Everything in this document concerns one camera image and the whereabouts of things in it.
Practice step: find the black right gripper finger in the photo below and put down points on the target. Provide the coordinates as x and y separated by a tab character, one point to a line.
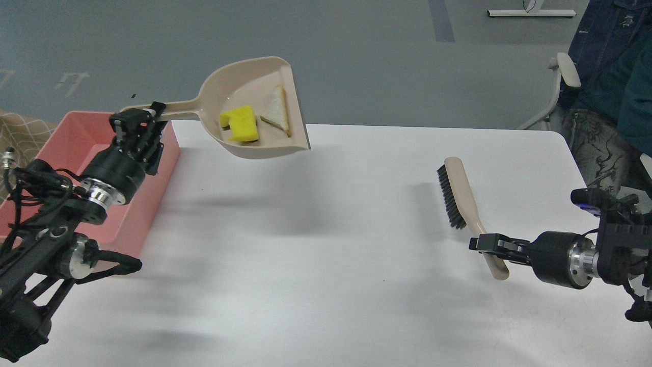
496	242
518	255

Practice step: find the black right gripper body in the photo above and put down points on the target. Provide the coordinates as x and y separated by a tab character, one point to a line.
550	258

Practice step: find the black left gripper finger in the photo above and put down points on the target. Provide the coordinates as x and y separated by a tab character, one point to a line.
149	137
132	129

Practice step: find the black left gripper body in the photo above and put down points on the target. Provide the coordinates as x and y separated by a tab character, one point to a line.
115	175

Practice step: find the beige hand brush black bristles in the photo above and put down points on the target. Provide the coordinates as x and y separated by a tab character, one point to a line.
460	204

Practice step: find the yellow sponge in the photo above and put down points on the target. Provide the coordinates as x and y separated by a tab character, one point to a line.
242	124

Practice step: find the triangular bread slice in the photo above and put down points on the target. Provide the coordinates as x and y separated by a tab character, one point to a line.
276	112

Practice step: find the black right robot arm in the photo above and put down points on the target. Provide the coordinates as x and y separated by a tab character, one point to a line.
620	254

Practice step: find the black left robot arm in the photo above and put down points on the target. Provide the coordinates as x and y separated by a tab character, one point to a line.
43	256

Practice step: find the pink plastic bin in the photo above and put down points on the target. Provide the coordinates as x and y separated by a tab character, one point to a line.
79	137

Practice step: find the beige checkered cloth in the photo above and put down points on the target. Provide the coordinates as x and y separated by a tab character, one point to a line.
26	136

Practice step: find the person in dark clothes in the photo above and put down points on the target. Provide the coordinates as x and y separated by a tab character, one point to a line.
607	123

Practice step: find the white office chair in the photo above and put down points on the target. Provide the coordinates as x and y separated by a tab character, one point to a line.
564	74

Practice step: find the white table base bar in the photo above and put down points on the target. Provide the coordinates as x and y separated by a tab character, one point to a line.
533	13

